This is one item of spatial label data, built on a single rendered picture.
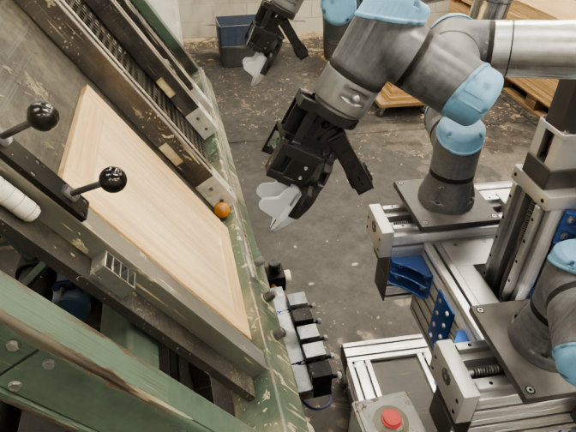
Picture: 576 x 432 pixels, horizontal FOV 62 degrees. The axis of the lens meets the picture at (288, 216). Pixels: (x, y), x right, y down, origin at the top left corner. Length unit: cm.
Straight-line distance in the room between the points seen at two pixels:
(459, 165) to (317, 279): 145
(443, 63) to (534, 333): 59
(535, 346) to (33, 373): 82
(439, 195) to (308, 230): 165
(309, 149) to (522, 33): 31
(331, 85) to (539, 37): 28
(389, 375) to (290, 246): 110
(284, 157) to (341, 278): 200
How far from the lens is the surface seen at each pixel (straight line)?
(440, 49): 61
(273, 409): 106
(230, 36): 528
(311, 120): 63
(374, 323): 241
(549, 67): 74
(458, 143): 126
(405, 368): 201
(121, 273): 85
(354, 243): 283
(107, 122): 121
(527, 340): 103
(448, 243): 140
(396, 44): 59
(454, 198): 133
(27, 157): 78
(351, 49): 60
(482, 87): 61
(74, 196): 79
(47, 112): 67
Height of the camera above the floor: 180
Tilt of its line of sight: 37 degrees down
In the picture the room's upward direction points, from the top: straight up
